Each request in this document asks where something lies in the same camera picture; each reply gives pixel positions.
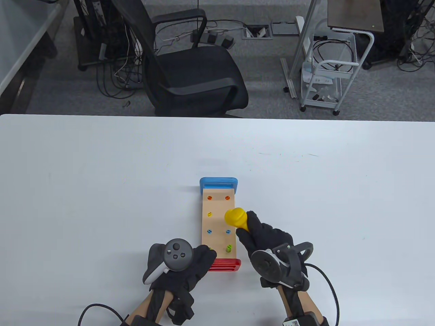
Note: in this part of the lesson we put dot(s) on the person's left hand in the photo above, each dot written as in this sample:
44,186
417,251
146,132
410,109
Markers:
200,265

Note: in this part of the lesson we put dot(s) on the person's right hand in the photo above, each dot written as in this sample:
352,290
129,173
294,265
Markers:
265,237

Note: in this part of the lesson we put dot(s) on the rainbow hammer bench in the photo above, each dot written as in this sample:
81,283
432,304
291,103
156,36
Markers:
217,237

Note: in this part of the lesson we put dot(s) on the yellow toy hammer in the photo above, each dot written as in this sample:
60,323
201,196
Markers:
236,217

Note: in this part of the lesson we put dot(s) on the wooden plank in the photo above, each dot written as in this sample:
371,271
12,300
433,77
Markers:
209,214

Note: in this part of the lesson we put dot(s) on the person's right forearm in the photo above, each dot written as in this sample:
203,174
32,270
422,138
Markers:
302,304

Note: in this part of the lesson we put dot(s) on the grey left hand controller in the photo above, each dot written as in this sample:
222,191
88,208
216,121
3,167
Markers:
176,256

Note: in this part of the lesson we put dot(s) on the grey hand controller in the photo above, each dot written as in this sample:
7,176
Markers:
268,265
176,256

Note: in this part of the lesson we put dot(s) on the grey right hand controller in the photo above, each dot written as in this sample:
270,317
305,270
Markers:
268,265

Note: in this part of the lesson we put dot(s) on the black left wrist sensor box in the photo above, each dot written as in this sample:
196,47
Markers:
139,321

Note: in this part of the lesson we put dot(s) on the white rolling cart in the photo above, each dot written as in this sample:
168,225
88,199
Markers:
321,102

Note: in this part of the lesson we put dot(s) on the black office chair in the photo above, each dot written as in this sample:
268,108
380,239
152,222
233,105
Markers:
193,74

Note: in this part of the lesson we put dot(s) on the black power strip with adapters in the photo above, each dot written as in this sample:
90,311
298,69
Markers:
217,38

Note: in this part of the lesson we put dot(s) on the open floor outlet box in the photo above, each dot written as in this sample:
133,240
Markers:
257,32

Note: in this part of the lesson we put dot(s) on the grey floor cover plate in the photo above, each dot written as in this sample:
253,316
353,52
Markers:
284,29

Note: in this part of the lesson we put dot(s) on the brown side tabletop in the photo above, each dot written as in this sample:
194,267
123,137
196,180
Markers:
355,15

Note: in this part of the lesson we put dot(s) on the black equipment rack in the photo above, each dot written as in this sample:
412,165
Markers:
95,37

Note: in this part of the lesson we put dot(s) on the grey desk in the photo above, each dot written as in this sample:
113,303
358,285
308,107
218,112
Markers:
20,37

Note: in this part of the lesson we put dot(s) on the aluminium frame stand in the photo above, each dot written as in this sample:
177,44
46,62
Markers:
302,44

